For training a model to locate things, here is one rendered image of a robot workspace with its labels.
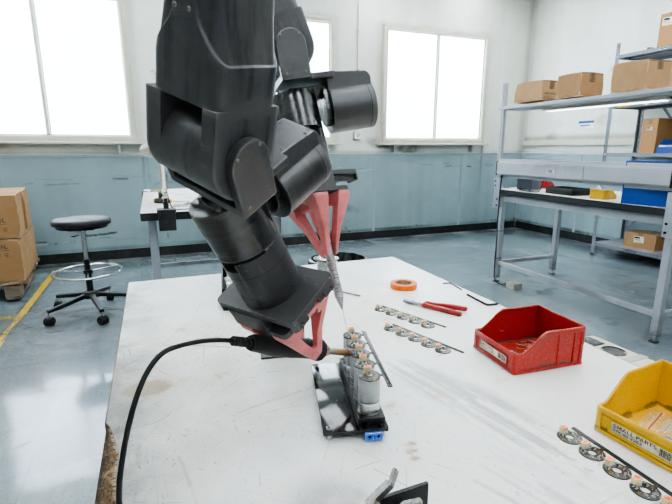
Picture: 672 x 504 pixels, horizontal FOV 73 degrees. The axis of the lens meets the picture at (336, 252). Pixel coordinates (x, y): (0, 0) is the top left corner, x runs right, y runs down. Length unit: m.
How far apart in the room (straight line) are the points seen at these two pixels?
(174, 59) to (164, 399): 0.44
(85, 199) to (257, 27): 4.61
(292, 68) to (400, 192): 5.05
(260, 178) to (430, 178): 5.48
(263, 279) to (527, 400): 0.39
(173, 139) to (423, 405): 0.42
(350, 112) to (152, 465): 0.44
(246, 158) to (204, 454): 0.33
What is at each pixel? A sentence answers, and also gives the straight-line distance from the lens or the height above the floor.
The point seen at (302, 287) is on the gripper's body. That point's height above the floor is 0.93.
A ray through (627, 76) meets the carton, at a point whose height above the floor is 1.45.
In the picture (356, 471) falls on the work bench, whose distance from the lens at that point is 0.49.
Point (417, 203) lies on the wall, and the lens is 5.72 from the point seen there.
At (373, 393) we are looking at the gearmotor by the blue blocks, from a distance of 0.52.
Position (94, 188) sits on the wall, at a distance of 4.86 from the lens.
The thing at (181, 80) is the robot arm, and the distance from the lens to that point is 0.31.
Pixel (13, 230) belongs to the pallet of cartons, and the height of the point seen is 0.50.
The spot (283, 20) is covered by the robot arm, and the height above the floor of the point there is 1.20.
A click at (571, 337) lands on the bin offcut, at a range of 0.74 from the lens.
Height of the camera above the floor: 1.06
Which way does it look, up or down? 13 degrees down
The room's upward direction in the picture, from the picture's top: straight up
